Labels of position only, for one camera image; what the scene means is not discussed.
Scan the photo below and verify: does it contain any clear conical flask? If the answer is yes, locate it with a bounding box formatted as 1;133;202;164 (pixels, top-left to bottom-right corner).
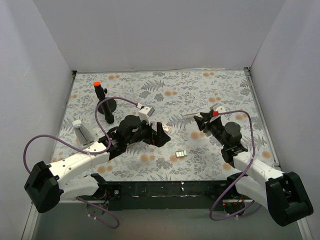
72;119;97;149

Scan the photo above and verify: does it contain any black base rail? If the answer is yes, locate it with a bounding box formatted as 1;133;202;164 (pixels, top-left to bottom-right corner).
77;179;247;211

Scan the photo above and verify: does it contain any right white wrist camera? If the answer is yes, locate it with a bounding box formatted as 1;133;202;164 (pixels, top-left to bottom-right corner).
209;103;226;122

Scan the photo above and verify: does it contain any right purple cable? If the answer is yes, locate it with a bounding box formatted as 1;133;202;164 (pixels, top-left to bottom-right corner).
209;109;263;221

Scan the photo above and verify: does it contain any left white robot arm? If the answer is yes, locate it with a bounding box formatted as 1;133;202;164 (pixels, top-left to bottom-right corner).
24;115;171;213

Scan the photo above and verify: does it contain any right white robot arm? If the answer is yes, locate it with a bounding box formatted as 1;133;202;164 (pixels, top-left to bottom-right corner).
193;110;314;227

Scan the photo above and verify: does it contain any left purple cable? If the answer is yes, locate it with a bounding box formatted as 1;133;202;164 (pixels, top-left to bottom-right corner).
23;96;141;229

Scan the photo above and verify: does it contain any purple cable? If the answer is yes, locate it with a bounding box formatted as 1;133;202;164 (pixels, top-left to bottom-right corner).
209;109;263;221
23;96;141;229

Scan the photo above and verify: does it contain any black stand orange cap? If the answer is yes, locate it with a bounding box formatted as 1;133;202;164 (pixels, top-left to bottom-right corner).
93;81;117;124

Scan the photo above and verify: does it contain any floral table mat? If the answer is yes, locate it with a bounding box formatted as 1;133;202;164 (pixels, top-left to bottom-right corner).
58;70;276;181

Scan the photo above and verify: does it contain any grey staple strips block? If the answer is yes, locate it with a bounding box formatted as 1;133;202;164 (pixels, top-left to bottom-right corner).
175;150;188;158

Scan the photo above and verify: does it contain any small staple box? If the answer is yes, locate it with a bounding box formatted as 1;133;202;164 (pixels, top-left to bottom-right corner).
163;125;171;133

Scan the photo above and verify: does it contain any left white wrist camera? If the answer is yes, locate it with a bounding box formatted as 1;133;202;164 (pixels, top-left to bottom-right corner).
138;106;155;125

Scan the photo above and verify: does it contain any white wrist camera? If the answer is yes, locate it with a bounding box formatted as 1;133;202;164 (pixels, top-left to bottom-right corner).
138;106;155;125
209;103;226;122

